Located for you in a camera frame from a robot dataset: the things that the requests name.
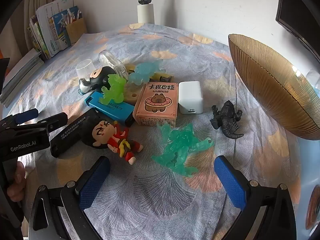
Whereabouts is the cardboard pen holder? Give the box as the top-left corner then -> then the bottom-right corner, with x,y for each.
65,19 -> 88,46

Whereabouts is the green translucent figure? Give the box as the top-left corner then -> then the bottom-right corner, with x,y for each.
101,74 -> 128,105

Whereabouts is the black lighter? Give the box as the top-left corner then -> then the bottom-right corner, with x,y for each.
50,109 -> 100,158

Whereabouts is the stack of flat books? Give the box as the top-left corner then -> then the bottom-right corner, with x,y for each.
0,49 -> 45,108

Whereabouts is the amber ribbed glass bowl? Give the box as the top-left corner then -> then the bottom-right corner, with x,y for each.
228,34 -> 320,140

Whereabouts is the row of standing books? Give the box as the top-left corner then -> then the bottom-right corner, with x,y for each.
27,0 -> 75,59

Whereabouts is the round orange object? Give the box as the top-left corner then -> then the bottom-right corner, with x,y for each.
306,185 -> 320,230

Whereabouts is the small clear plastic cup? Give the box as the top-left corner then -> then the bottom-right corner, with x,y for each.
76,59 -> 95,79

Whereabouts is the white lamp pole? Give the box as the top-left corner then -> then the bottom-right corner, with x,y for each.
137,0 -> 156,25

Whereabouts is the blue printed cloth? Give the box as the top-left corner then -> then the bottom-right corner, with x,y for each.
5,23 -> 308,240

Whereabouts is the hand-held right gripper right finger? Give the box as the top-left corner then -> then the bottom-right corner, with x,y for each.
214,155 -> 303,240

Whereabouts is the blue lighter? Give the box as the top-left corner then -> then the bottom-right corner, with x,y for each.
84,91 -> 135,127

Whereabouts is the black and white figure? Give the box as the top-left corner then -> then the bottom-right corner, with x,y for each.
79,66 -> 118,92

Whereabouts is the red cartoon boy figure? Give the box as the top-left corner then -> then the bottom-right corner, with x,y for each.
85,119 -> 143,165

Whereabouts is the light blue translucent figure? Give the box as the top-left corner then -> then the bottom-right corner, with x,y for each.
128,59 -> 164,87

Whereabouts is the black monitor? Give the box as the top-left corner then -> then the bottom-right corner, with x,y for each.
275,0 -> 320,63

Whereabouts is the white charger cube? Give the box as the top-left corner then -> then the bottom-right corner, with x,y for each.
178,81 -> 203,115

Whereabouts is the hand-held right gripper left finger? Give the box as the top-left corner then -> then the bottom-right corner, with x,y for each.
29,156 -> 112,240

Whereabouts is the cheese shaped block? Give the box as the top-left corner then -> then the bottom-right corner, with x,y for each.
124,81 -> 145,105

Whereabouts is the pink cartoon print box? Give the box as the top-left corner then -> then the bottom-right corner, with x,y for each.
135,82 -> 179,127

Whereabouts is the teal translucent figure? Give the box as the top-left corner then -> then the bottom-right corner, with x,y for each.
151,122 -> 215,178

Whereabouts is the dark grey monster figure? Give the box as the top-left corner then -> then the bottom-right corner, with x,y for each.
210,100 -> 244,139

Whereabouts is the person's left hand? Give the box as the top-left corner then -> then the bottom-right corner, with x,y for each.
7,161 -> 27,202

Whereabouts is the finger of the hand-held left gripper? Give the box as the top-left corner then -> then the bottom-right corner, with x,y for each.
0,109 -> 38,130
12,112 -> 68,137

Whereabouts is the bunch of pens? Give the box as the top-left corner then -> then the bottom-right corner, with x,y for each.
64,7 -> 83,25

